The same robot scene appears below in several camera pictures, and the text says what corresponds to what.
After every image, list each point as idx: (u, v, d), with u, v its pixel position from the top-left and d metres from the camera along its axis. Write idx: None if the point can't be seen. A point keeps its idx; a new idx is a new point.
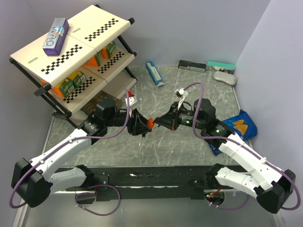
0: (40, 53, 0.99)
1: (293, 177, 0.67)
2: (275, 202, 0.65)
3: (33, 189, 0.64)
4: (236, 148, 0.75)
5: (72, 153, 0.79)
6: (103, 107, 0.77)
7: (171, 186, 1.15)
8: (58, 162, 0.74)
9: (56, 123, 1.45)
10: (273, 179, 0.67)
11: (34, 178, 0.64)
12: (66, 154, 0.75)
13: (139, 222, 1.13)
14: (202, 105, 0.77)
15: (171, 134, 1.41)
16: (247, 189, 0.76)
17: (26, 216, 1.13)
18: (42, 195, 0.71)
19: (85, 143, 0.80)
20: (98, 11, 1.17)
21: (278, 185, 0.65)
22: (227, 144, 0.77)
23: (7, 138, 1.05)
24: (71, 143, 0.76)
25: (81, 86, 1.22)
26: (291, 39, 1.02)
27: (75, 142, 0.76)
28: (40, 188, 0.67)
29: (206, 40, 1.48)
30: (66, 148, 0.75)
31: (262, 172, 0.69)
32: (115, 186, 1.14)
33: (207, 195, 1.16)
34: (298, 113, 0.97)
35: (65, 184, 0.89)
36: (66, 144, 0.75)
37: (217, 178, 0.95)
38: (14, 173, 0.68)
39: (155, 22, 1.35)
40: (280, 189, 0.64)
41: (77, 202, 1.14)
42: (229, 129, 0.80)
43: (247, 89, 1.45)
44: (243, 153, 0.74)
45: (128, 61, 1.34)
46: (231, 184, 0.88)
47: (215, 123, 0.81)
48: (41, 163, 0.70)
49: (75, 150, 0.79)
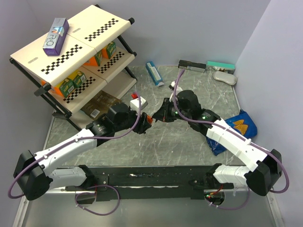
0: (40, 53, 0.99)
1: (279, 156, 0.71)
2: (263, 181, 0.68)
3: (33, 182, 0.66)
4: (221, 132, 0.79)
5: (75, 153, 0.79)
6: (116, 111, 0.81)
7: (172, 186, 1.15)
8: (61, 160, 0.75)
9: (56, 123, 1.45)
10: (258, 159, 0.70)
11: (35, 171, 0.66)
12: (70, 152, 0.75)
13: (139, 221, 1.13)
14: (185, 94, 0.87)
15: (171, 134, 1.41)
16: (238, 174, 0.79)
17: (26, 216, 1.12)
18: (40, 190, 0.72)
19: (91, 144, 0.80)
20: (98, 11, 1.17)
21: (263, 164, 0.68)
22: (213, 128, 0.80)
23: (8, 138, 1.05)
24: (77, 142, 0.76)
25: (81, 86, 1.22)
26: (291, 38, 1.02)
27: (81, 141, 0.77)
28: (39, 182, 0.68)
29: (206, 40, 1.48)
30: (71, 147, 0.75)
31: (247, 153, 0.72)
32: (115, 186, 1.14)
33: (207, 195, 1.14)
34: (298, 114, 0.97)
35: (66, 180, 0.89)
36: (73, 142, 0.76)
37: (215, 176, 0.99)
38: (18, 164, 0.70)
39: (155, 22, 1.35)
40: (265, 168, 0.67)
41: (77, 202, 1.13)
42: (216, 116, 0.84)
43: (247, 88, 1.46)
44: (229, 136, 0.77)
45: (128, 61, 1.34)
46: (227, 179, 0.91)
47: (202, 111, 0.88)
48: (45, 158, 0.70)
49: (80, 150, 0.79)
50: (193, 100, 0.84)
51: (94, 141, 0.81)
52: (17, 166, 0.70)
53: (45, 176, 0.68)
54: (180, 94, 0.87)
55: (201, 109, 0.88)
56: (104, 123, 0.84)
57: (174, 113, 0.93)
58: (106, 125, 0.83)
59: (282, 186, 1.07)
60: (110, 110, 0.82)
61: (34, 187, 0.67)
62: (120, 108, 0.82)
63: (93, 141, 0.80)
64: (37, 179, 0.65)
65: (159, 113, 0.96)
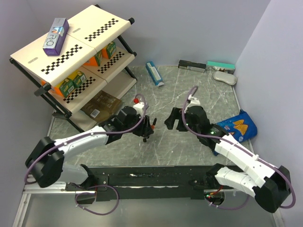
0: (40, 53, 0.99)
1: (287, 172, 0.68)
2: (271, 198, 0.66)
3: (51, 167, 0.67)
4: (229, 147, 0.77)
5: (88, 146, 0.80)
6: (126, 113, 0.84)
7: (172, 186, 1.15)
8: (76, 150, 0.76)
9: (56, 122, 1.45)
10: (266, 175, 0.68)
11: (55, 156, 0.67)
12: (85, 144, 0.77)
13: (139, 221, 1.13)
14: (195, 109, 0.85)
15: (171, 134, 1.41)
16: (247, 188, 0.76)
17: (26, 216, 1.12)
18: (54, 177, 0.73)
19: (103, 139, 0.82)
20: (98, 11, 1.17)
21: (271, 180, 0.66)
22: (221, 144, 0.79)
23: (8, 138, 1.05)
24: (92, 135, 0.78)
25: (81, 86, 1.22)
26: (291, 38, 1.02)
27: (96, 135, 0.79)
28: (56, 168, 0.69)
29: (206, 39, 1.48)
30: (87, 138, 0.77)
31: (255, 169, 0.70)
32: (115, 186, 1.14)
33: (207, 195, 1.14)
34: (298, 113, 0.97)
35: (69, 175, 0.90)
36: (89, 135, 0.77)
37: (216, 178, 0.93)
38: (36, 149, 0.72)
39: (155, 21, 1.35)
40: (273, 185, 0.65)
41: (77, 202, 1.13)
42: (225, 131, 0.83)
43: (247, 88, 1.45)
44: (236, 152, 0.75)
45: (128, 61, 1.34)
46: (231, 184, 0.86)
47: (210, 126, 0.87)
48: (65, 145, 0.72)
49: (92, 144, 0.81)
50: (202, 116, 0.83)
51: (105, 138, 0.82)
52: (35, 150, 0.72)
53: (62, 161, 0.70)
54: (189, 109, 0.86)
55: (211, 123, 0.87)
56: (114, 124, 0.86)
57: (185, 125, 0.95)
58: (116, 125, 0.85)
59: None
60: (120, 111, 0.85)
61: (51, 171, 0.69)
62: (129, 110, 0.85)
63: (104, 138, 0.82)
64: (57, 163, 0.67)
65: (169, 121, 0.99)
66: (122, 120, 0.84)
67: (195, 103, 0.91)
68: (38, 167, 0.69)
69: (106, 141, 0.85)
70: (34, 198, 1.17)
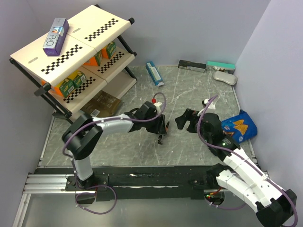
0: (40, 53, 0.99)
1: (294, 197, 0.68)
2: (273, 219, 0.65)
3: (91, 140, 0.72)
4: (239, 162, 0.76)
5: (117, 129, 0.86)
6: (148, 106, 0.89)
7: (172, 186, 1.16)
8: (108, 130, 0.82)
9: (56, 123, 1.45)
10: (272, 196, 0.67)
11: (94, 129, 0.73)
12: (116, 126, 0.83)
13: (140, 221, 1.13)
14: (210, 118, 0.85)
15: (171, 134, 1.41)
16: (249, 201, 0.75)
17: (25, 216, 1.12)
18: (87, 152, 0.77)
19: (128, 126, 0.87)
20: (98, 11, 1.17)
21: (277, 203, 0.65)
22: (232, 157, 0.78)
23: (7, 138, 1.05)
24: (121, 120, 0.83)
25: (81, 86, 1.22)
26: (291, 38, 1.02)
27: (124, 120, 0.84)
28: (93, 142, 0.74)
29: (206, 39, 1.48)
30: (118, 121, 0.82)
31: (262, 188, 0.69)
32: (115, 186, 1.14)
33: (207, 195, 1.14)
34: (298, 113, 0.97)
35: (86, 163, 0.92)
36: (118, 119, 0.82)
37: (217, 179, 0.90)
38: (75, 123, 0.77)
39: (155, 21, 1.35)
40: (279, 207, 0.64)
41: (77, 202, 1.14)
42: (236, 144, 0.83)
43: (247, 89, 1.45)
44: (246, 168, 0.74)
45: (128, 61, 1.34)
46: (232, 190, 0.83)
47: (222, 137, 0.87)
48: (102, 122, 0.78)
49: (120, 128, 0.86)
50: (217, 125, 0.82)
51: (129, 126, 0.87)
52: (74, 124, 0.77)
53: (99, 136, 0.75)
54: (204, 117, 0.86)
55: (223, 134, 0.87)
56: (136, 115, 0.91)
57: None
58: (138, 116, 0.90)
59: (282, 186, 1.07)
60: (143, 105, 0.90)
61: (88, 144, 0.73)
62: (150, 103, 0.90)
63: (129, 125, 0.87)
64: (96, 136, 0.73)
65: (181, 121, 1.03)
66: (145, 112, 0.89)
67: (211, 108, 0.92)
68: (75, 140, 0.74)
69: (129, 129, 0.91)
70: (34, 198, 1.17)
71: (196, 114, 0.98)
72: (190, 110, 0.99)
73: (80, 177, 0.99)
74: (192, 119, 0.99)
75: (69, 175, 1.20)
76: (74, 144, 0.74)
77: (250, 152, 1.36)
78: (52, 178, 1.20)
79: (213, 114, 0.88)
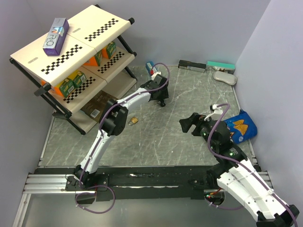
0: (41, 53, 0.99)
1: (297, 213, 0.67)
2: None
3: (121, 117, 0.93)
4: (245, 174, 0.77)
5: (137, 104, 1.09)
6: (161, 77, 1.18)
7: (172, 186, 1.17)
8: (132, 106, 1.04)
9: (56, 123, 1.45)
10: (277, 212, 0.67)
11: (121, 110, 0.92)
12: (136, 102, 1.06)
13: (140, 222, 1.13)
14: (218, 126, 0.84)
15: (171, 134, 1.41)
16: (249, 208, 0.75)
17: (25, 216, 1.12)
18: (120, 129, 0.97)
19: (147, 97, 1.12)
20: (98, 11, 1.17)
21: (280, 218, 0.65)
22: (238, 168, 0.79)
23: (7, 138, 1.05)
24: (139, 95, 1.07)
25: (81, 87, 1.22)
26: (290, 38, 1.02)
27: (142, 94, 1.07)
28: (121, 119, 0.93)
29: (205, 39, 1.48)
30: (136, 97, 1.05)
31: (267, 203, 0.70)
32: (115, 186, 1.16)
33: (207, 195, 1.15)
34: (298, 113, 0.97)
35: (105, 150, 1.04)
36: (137, 94, 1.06)
37: (217, 180, 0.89)
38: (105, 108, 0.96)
39: (155, 21, 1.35)
40: (281, 223, 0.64)
41: (77, 202, 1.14)
42: (244, 155, 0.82)
43: (247, 88, 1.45)
44: (253, 180, 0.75)
45: (128, 61, 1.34)
46: (232, 193, 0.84)
47: (230, 146, 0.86)
48: (125, 102, 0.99)
49: (139, 102, 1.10)
50: (225, 134, 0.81)
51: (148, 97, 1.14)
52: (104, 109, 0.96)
53: (127, 115, 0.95)
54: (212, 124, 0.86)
55: (230, 143, 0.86)
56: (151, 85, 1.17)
57: (203, 134, 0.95)
58: (153, 86, 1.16)
59: (283, 186, 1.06)
60: (156, 77, 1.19)
61: (119, 121, 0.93)
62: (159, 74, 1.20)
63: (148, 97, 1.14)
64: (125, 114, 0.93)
65: (185, 123, 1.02)
66: (158, 82, 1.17)
67: (218, 113, 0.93)
68: (107, 121, 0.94)
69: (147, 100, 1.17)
70: (34, 199, 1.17)
71: (202, 119, 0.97)
72: (197, 114, 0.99)
73: (88, 169, 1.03)
74: (198, 124, 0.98)
75: (70, 175, 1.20)
76: (109, 124, 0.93)
77: (250, 152, 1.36)
78: (52, 178, 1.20)
79: (221, 122, 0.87)
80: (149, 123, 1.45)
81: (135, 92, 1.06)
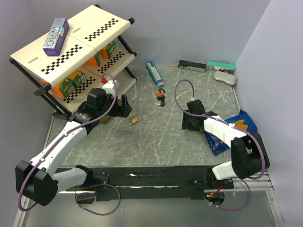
0: (41, 53, 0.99)
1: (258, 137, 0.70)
2: (242, 158, 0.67)
3: (44, 185, 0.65)
4: (212, 121, 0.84)
5: (71, 146, 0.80)
6: (95, 95, 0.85)
7: (171, 186, 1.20)
8: (59, 158, 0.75)
9: (56, 122, 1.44)
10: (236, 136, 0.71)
11: (40, 176, 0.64)
12: (66, 147, 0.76)
13: (139, 222, 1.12)
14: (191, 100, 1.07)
15: (171, 134, 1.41)
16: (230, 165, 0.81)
17: (25, 216, 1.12)
18: (51, 193, 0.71)
19: (83, 132, 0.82)
20: (98, 11, 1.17)
21: (239, 139, 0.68)
22: (207, 120, 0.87)
23: (7, 138, 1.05)
24: (67, 136, 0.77)
25: (81, 87, 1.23)
26: (290, 39, 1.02)
27: (71, 134, 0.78)
28: (47, 184, 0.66)
29: (205, 39, 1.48)
30: (64, 142, 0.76)
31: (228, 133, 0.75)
32: (116, 186, 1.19)
33: (207, 195, 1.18)
34: (298, 114, 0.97)
35: (69, 181, 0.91)
36: (63, 137, 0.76)
37: (213, 170, 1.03)
38: (17, 177, 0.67)
39: (155, 21, 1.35)
40: (240, 142, 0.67)
41: (77, 202, 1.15)
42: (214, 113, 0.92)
43: (246, 88, 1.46)
44: (218, 123, 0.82)
45: (127, 61, 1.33)
46: (223, 174, 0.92)
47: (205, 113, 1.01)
48: (43, 161, 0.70)
49: (74, 142, 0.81)
50: (196, 101, 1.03)
51: (84, 129, 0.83)
52: (18, 178, 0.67)
53: (49, 178, 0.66)
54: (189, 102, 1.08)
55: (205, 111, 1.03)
56: (86, 110, 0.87)
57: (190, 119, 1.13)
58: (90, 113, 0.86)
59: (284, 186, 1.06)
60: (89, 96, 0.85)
61: (42, 191, 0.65)
62: (97, 91, 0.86)
63: (84, 129, 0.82)
64: (45, 181, 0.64)
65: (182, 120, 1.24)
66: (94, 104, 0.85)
67: None
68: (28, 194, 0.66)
69: (87, 132, 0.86)
70: None
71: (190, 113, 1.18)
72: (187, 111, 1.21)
73: (79, 184, 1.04)
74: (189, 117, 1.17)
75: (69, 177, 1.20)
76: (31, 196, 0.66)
77: None
78: None
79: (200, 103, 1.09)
80: (149, 123, 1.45)
81: (61, 134, 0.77)
